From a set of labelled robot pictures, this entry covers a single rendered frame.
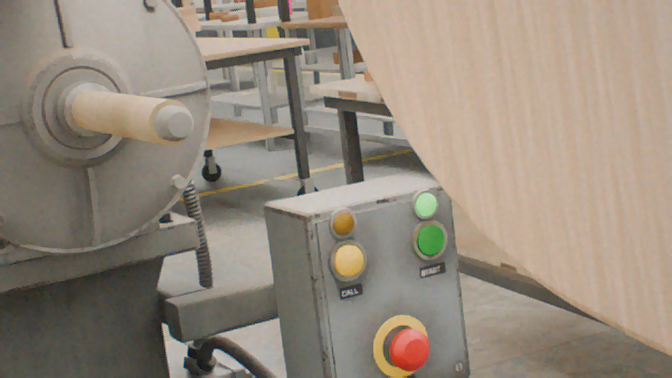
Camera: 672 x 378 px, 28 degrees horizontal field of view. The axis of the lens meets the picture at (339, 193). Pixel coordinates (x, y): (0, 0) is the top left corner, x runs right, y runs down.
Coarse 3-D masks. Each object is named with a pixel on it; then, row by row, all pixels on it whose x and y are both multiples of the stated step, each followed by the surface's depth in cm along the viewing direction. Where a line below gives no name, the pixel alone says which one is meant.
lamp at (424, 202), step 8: (416, 192) 126; (424, 192) 126; (432, 192) 126; (416, 200) 126; (424, 200) 126; (432, 200) 126; (416, 208) 126; (424, 208) 126; (432, 208) 126; (416, 216) 126; (424, 216) 126
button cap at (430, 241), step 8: (424, 232) 126; (432, 232) 126; (440, 232) 127; (416, 240) 126; (424, 240) 126; (432, 240) 126; (440, 240) 127; (424, 248) 126; (432, 248) 127; (440, 248) 127
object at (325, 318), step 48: (336, 192) 130; (384, 192) 127; (288, 240) 125; (336, 240) 122; (384, 240) 125; (288, 288) 127; (336, 288) 123; (384, 288) 125; (432, 288) 128; (288, 336) 130; (336, 336) 123; (384, 336) 125; (432, 336) 128
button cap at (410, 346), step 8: (408, 328) 125; (400, 336) 124; (408, 336) 124; (416, 336) 124; (424, 336) 125; (392, 344) 124; (400, 344) 124; (408, 344) 124; (416, 344) 124; (424, 344) 125; (392, 352) 124; (400, 352) 124; (408, 352) 124; (416, 352) 124; (424, 352) 125; (392, 360) 124; (400, 360) 124; (408, 360) 124; (416, 360) 124; (424, 360) 125; (408, 368) 124; (416, 368) 125
